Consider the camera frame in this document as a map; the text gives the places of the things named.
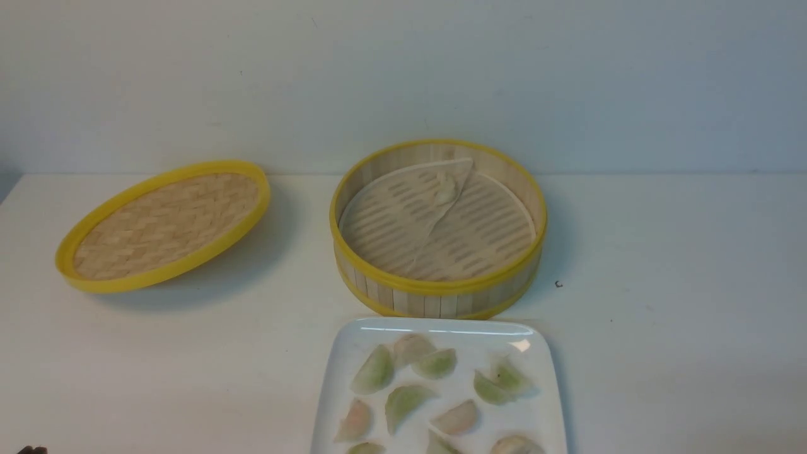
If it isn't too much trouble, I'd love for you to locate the yellow rimmed bamboo steamer basket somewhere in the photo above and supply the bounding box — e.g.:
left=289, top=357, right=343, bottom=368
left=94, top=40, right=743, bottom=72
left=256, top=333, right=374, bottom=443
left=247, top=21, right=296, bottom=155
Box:
left=329, top=140, right=548, bottom=320

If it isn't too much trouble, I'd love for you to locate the white square ceramic plate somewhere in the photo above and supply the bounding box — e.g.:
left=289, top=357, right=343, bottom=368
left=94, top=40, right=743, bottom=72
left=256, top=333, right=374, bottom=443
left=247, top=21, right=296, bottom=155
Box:
left=310, top=317, right=567, bottom=453

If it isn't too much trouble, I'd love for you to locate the white perforated steamer liner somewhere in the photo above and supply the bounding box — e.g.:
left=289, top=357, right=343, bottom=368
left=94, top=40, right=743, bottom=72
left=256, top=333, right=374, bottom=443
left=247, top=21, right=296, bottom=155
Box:
left=338, top=158, right=537, bottom=282

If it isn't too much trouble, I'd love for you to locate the pink dumpling top centre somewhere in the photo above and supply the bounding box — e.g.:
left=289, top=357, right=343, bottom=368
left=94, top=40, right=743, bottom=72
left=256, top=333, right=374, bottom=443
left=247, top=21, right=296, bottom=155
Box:
left=392, top=333, right=436, bottom=369

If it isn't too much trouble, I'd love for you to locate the pink dumpling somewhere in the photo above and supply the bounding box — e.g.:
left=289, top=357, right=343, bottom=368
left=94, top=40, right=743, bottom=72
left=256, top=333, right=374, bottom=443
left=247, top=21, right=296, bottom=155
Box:
left=332, top=399, right=373, bottom=443
left=490, top=434, right=545, bottom=454
left=392, top=333, right=436, bottom=369
left=430, top=399, right=480, bottom=436

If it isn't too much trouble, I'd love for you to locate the green dumpling top centre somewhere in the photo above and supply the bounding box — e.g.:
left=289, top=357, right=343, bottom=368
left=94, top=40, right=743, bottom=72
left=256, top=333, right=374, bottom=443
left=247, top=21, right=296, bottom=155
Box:
left=411, top=349, right=456, bottom=380

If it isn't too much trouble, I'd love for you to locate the green dumpling upper left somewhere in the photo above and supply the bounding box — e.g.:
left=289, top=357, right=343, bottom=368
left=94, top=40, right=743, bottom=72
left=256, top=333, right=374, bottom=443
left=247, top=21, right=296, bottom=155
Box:
left=351, top=344, right=395, bottom=395

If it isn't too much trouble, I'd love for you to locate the green dumpling far right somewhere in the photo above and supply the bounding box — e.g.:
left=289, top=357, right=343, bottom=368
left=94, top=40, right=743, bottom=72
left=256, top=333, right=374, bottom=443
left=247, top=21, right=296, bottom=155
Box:
left=493, top=357, right=535, bottom=399

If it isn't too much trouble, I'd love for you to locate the pink dumpling centre right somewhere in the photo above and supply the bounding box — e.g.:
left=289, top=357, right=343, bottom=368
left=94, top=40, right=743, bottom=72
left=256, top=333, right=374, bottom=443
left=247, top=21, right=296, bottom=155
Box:
left=430, top=399, right=480, bottom=436

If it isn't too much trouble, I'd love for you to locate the pink dumpling left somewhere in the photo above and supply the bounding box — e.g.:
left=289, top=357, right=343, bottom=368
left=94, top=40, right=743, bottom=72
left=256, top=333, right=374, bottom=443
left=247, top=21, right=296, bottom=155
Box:
left=332, top=399, right=373, bottom=443

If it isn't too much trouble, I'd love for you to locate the green dumpling bottom left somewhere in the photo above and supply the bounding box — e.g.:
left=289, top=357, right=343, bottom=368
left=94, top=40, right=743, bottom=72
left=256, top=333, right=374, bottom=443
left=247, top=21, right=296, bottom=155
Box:
left=346, top=442, right=386, bottom=454

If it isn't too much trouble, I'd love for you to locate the pink dumpling bottom right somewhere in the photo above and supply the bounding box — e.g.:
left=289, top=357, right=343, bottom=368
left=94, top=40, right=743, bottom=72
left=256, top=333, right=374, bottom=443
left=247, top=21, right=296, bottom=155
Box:
left=490, top=434, right=545, bottom=454

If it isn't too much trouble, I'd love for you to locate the yellow rimmed bamboo steamer lid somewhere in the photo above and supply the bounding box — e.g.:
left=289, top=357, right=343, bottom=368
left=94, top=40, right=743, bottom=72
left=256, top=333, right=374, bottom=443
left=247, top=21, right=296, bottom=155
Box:
left=55, top=160, right=271, bottom=294

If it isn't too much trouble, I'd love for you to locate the dark object bottom left corner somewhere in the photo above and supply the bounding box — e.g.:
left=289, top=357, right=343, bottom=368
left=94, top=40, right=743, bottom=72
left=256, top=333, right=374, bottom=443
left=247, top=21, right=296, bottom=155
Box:
left=18, top=445, right=48, bottom=454

